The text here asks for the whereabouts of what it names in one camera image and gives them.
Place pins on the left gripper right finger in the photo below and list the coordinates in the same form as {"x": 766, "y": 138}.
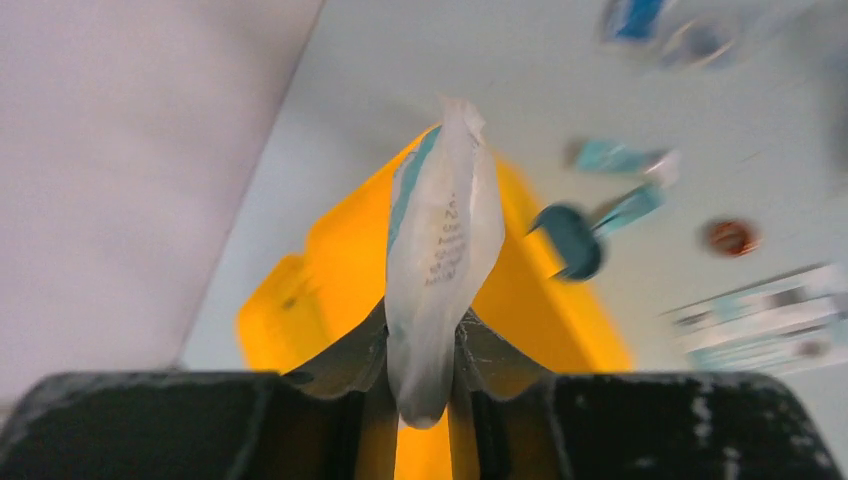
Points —
{"x": 511, "y": 418}

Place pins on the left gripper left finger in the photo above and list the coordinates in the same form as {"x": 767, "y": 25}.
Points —
{"x": 333, "y": 417}

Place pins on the cotton bag with teal label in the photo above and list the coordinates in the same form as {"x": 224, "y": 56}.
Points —
{"x": 445, "y": 234}

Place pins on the yellow medicine kit box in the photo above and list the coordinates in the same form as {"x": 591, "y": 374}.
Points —
{"x": 312, "y": 299}

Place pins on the teal box latch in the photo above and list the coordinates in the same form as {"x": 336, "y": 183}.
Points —
{"x": 573, "y": 240}

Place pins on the teal tube lower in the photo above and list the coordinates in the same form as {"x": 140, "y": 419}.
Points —
{"x": 634, "y": 206}

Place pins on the teal tube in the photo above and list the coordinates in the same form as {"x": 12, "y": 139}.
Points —
{"x": 599, "y": 156}
{"x": 634, "y": 206}

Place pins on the teal tube upper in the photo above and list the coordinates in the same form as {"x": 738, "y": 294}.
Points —
{"x": 599, "y": 156}

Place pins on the small red round tin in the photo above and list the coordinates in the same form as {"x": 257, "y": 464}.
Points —
{"x": 732, "y": 237}

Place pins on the white teal striped packet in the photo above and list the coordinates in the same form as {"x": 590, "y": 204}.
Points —
{"x": 794, "y": 323}

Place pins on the blue alcohol pad upper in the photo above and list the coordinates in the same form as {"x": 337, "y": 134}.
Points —
{"x": 631, "y": 21}

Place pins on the tape roll in bag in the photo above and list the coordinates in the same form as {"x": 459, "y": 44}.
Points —
{"x": 704, "y": 41}

